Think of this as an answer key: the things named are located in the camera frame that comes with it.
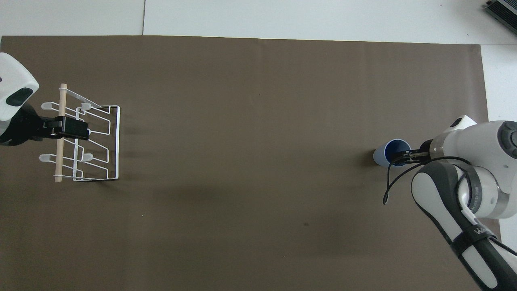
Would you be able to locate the blue cup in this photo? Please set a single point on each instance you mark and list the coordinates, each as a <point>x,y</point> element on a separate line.
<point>381,155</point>

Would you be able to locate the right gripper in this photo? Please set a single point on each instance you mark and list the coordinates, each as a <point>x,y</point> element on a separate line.
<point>426,152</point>

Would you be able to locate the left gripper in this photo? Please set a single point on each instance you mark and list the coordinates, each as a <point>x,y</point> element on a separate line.
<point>22,127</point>

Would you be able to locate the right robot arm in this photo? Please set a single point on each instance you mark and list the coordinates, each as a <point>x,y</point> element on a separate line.
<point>480,157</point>

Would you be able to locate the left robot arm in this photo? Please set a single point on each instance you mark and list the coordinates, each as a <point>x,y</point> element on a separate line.
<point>16,76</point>

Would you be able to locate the grey metal device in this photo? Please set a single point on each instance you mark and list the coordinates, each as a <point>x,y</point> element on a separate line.
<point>503,12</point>

